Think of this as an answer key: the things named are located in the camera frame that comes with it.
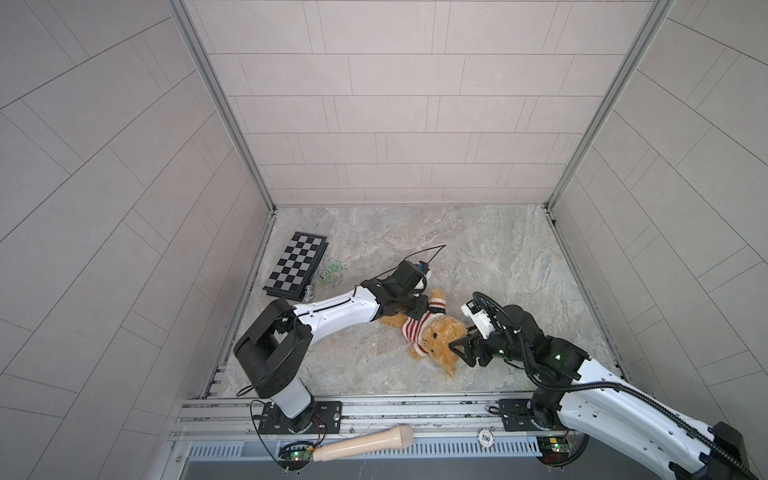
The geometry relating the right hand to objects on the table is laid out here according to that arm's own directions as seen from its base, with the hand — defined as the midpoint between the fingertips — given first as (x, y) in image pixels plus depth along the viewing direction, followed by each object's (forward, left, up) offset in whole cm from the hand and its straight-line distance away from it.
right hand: (456, 345), depth 74 cm
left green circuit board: (-19, +38, -6) cm, 43 cm away
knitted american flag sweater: (+6, +10, -2) cm, 12 cm away
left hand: (+13, +4, -2) cm, 14 cm away
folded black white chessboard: (+29, +45, -3) cm, 54 cm away
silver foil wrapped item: (+21, +41, -6) cm, 47 cm away
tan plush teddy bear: (+2, +5, +4) cm, 6 cm away
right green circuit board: (-22, -20, -10) cm, 31 cm away
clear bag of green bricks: (+29, +35, -6) cm, 46 cm away
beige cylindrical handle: (-18, +18, -5) cm, 26 cm away
